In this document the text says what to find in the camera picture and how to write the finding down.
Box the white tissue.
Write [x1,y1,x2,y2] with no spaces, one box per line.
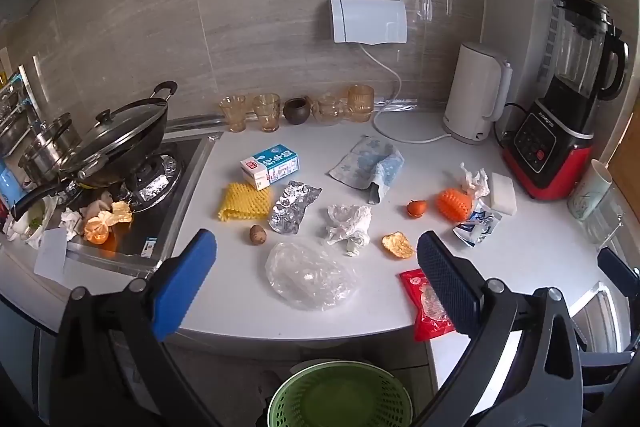
[459,162,491,198]

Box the foil burner liner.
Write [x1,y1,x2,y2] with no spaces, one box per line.
[120,152,183,212]

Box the orange peel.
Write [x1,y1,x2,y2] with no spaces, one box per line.
[381,232,417,259]

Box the white wall box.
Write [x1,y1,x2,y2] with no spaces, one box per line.
[329,0,408,45]

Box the patterned white mug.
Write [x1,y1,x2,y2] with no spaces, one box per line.
[567,159,613,222]

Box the glass wok lid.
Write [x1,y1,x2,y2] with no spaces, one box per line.
[65,99,168,172]

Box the clear glass jar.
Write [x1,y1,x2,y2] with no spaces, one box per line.
[592,192,631,248]

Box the white electric kettle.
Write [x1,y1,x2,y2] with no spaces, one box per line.
[442,42,514,145]

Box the white power cable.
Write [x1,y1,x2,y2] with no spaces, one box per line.
[357,42,453,145]

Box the small brown pot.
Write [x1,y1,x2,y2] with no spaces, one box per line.
[283,97,314,126]

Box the black and red blender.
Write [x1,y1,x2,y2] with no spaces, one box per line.
[501,0,630,200]

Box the crumpled aluminium foil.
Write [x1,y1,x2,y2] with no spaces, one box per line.
[269,180,323,235]

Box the white bowl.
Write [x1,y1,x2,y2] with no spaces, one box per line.
[5,197,58,240]

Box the amber ribbed glass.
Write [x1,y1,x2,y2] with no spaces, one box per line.
[347,84,375,124]

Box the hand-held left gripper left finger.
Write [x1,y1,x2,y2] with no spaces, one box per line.
[47,228,218,427]

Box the amber glass cup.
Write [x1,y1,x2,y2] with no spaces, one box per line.
[252,93,281,132]
[218,94,253,132]

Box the stainless steel pot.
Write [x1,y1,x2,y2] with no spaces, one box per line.
[19,113,83,182]

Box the blue and white dish cloth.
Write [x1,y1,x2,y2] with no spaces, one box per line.
[328,135,405,205]

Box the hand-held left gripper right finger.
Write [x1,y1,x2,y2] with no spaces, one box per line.
[416,231,586,427]

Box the white rectangular block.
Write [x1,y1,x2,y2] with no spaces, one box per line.
[489,172,519,214]

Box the green plastic basket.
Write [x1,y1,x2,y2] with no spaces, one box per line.
[266,359,415,427]

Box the blue and white milk carton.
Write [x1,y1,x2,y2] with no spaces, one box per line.
[239,144,301,192]

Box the pale yellow peel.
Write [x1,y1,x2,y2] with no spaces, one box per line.
[102,201,134,225]

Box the blue and white milk pouch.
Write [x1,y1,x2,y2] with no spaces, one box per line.
[452,202,503,248]

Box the yellow foam fruit net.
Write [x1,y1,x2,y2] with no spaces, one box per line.
[217,182,273,223]

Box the metal condiment rack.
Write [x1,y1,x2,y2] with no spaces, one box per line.
[0,47,41,208]

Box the black wok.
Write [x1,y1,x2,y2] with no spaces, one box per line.
[10,81,178,223]

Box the crumpled white plastic wrap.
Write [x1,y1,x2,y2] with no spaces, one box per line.
[326,203,373,256]

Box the gas stove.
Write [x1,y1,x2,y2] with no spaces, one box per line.
[65,132,223,264]

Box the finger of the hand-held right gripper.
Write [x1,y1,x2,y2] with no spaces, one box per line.
[580,347,638,388]
[597,247,640,299]

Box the red snack packet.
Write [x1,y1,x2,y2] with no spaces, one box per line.
[399,269,457,342]

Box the white paper sheet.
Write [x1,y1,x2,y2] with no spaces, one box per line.
[34,227,68,282]

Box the black power cable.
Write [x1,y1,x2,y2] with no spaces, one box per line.
[495,102,526,148]

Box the orange foam fruit net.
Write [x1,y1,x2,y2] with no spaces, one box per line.
[436,188,473,223]

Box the clear plastic bag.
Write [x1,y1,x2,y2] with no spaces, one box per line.
[264,241,357,312]

